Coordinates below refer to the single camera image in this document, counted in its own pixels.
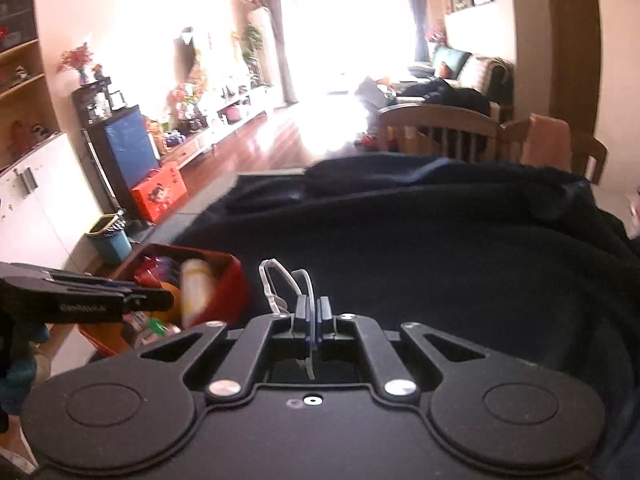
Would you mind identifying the white frame sunglasses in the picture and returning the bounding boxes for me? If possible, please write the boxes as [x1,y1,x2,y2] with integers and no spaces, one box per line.
[258,258,317,382]

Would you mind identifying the wooden shelf unit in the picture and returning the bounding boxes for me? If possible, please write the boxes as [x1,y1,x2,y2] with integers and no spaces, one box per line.
[1,0,102,272]

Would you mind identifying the red metal tin box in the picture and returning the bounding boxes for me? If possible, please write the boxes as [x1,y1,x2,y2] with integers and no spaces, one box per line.
[78,244,250,356]

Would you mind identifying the teal waste bin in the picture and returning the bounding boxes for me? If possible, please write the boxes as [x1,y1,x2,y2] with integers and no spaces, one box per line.
[85,211,132,264]

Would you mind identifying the cream lotion bottle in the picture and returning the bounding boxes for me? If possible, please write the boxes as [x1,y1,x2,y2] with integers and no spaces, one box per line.
[180,258,216,328]

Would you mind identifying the orange red gift box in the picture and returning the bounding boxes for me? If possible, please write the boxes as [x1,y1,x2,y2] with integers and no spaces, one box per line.
[131,162,186,223]

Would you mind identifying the blue panel black cabinet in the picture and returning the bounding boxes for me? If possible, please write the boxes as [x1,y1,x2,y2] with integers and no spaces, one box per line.
[72,78,160,221]

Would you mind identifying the dark navy table cloth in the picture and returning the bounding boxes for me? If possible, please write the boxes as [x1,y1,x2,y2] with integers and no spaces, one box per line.
[176,153,639,479]

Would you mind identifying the wooden dining chair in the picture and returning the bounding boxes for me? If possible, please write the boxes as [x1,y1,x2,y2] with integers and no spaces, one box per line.
[376,103,501,162]

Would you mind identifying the white low tv console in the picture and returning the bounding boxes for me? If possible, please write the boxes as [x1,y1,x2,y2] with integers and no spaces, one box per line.
[160,86,274,169]

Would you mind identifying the sofa with teal cushions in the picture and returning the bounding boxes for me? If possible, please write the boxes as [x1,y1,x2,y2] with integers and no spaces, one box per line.
[394,44,514,108]

